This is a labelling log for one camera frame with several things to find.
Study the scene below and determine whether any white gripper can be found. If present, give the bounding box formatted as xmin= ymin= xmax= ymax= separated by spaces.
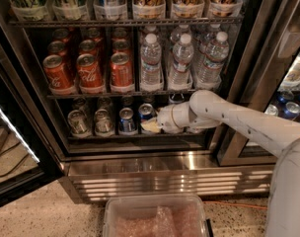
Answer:
xmin=141 ymin=105 xmax=177 ymax=133

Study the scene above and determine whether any blue pepsi can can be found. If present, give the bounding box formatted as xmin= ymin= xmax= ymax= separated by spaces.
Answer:
xmin=138 ymin=103 xmax=156 ymax=122
xmin=119 ymin=108 xmax=136 ymax=132

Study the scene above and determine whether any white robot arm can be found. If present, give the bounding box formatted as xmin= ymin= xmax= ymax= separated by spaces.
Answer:
xmin=141 ymin=90 xmax=300 ymax=237

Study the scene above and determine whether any front right coca-cola can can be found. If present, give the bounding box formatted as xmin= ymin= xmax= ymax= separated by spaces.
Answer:
xmin=111 ymin=52 xmax=133 ymax=87

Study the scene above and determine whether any coca-cola can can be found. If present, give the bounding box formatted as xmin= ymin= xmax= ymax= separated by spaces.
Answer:
xmin=76 ymin=53 xmax=103 ymax=88
xmin=42 ymin=54 xmax=74 ymax=90
xmin=111 ymin=52 xmax=133 ymax=87

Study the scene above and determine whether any front middle coca-cola can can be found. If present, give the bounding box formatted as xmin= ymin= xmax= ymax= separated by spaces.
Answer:
xmin=76 ymin=53 xmax=103 ymax=88

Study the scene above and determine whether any front left silver can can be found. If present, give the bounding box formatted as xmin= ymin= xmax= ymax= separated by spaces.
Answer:
xmin=67 ymin=110 xmax=90 ymax=137

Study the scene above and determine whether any stainless steel fridge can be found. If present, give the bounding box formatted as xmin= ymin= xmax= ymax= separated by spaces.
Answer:
xmin=0 ymin=0 xmax=300 ymax=204

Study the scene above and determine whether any front left coca-cola can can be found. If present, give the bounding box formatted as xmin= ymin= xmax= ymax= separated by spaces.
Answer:
xmin=42 ymin=54 xmax=74 ymax=90

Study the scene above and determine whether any closed right fridge door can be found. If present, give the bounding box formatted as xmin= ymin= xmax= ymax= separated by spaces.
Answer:
xmin=217 ymin=0 xmax=300 ymax=167

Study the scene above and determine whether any open glass fridge door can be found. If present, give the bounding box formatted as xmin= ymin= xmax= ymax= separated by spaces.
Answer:
xmin=0 ymin=25 xmax=62 ymax=207

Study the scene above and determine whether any front left water bottle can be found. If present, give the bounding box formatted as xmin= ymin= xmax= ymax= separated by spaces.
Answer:
xmin=140 ymin=34 xmax=162 ymax=85

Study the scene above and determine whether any water bottle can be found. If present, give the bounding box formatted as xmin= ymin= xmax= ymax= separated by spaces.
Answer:
xmin=168 ymin=34 xmax=194 ymax=89
xmin=197 ymin=32 xmax=230 ymax=83
xmin=140 ymin=34 xmax=162 ymax=85

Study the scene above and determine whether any front right water bottle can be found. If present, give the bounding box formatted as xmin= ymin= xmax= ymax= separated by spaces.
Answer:
xmin=197 ymin=32 xmax=230 ymax=83

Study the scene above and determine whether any front middle water bottle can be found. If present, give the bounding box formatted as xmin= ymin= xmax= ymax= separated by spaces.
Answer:
xmin=168 ymin=34 xmax=194 ymax=89

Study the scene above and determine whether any clear plastic bin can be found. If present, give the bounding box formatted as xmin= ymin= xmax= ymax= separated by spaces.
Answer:
xmin=103 ymin=195 xmax=214 ymax=237

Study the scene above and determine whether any orange cable on floor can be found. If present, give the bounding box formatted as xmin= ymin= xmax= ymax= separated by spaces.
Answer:
xmin=202 ymin=200 xmax=268 ymax=211

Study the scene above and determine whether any black cable behind door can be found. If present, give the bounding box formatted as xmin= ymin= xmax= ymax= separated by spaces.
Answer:
xmin=0 ymin=140 xmax=31 ymax=179

